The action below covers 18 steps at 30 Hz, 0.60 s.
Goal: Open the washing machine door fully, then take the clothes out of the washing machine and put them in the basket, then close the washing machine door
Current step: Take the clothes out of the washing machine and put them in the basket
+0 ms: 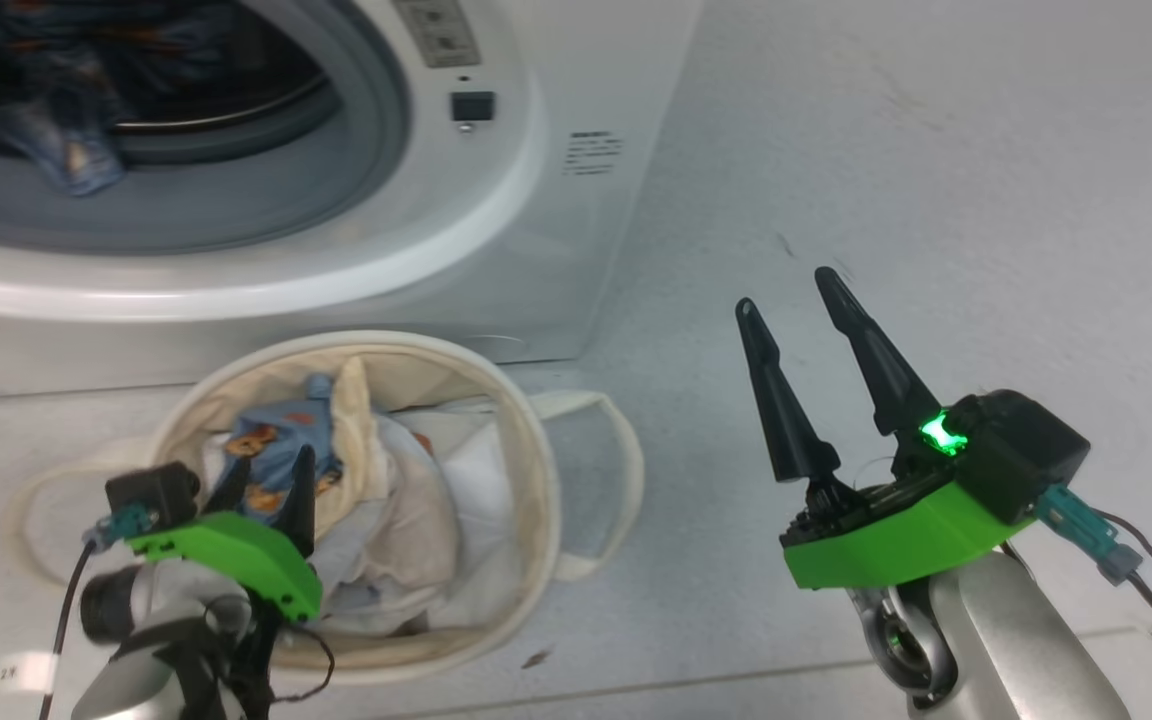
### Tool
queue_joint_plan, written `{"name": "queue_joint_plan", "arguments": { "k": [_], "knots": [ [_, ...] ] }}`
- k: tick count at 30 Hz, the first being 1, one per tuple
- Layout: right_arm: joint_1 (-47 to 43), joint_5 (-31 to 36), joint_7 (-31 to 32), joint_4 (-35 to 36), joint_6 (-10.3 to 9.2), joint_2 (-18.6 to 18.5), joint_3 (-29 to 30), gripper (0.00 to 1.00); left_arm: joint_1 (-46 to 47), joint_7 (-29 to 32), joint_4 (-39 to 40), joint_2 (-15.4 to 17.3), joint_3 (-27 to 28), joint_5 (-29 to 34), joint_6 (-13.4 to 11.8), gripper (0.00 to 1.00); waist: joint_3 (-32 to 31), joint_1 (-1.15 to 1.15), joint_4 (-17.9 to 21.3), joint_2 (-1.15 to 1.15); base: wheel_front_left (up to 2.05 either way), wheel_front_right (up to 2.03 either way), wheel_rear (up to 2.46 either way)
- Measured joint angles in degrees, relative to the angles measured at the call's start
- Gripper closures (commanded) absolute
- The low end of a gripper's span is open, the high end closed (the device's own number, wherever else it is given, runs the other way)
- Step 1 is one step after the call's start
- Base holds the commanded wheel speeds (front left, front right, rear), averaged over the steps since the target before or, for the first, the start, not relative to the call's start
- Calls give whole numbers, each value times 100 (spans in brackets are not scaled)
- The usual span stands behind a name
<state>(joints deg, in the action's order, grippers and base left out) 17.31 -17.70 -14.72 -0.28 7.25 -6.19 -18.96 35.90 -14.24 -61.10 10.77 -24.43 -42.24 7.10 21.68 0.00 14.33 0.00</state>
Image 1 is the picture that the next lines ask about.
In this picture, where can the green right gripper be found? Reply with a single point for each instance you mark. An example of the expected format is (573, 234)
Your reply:
(896, 545)

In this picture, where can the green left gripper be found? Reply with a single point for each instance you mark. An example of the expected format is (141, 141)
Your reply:
(236, 550)

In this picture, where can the blue bear print garment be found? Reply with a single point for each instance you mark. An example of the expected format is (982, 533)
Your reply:
(276, 440)
(66, 155)

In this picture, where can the white cloth in basket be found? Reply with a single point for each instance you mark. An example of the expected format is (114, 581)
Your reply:
(456, 500)

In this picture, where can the cream fabric laundry basket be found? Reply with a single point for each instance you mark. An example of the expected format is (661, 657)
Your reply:
(406, 355)

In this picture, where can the white front-load washing machine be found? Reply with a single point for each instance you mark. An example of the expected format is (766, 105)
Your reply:
(536, 250)

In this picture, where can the black door latch socket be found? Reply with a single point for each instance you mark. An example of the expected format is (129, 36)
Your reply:
(473, 106)

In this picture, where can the small printed text label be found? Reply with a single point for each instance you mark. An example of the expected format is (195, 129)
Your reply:
(592, 153)

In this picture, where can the grey warning label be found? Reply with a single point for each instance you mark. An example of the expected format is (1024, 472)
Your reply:
(436, 30)

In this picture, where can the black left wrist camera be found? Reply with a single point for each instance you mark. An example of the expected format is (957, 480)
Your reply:
(151, 492)

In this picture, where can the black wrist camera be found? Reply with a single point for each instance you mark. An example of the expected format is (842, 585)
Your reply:
(151, 492)
(1026, 450)

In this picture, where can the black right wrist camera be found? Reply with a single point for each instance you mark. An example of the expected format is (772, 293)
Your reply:
(1026, 450)

